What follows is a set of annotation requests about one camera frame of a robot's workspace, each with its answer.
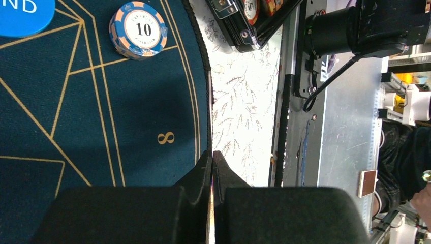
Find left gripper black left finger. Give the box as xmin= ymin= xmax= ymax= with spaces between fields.
xmin=31 ymin=151 xmax=212 ymax=243

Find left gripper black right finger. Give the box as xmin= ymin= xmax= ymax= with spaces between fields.
xmin=212 ymin=151 xmax=370 ymax=243

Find red card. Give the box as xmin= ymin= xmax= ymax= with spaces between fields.
xmin=205 ymin=71 xmax=215 ymax=243

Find grey chip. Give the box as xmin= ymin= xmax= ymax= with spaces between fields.
xmin=108 ymin=1 xmax=168 ymax=60

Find blue small blind button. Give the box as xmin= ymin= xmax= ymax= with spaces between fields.
xmin=1 ymin=0 xmax=55 ymax=38

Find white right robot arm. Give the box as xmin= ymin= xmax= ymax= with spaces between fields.
xmin=304 ymin=1 xmax=430 ymax=57

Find round dark poker mat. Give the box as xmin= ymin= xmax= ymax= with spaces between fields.
xmin=1 ymin=1 xmax=211 ymax=243

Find person at bench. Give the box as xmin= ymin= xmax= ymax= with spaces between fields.
xmin=372 ymin=122 xmax=430 ymax=227

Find black poker chip case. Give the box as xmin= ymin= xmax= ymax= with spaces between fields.
xmin=206 ymin=0 xmax=302 ymax=53

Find red chip rows in case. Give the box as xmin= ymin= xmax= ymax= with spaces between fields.
xmin=243 ymin=0 xmax=285 ymax=25

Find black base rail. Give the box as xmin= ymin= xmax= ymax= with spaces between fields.
xmin=268 ymin=1 xmax=387 ymax=226

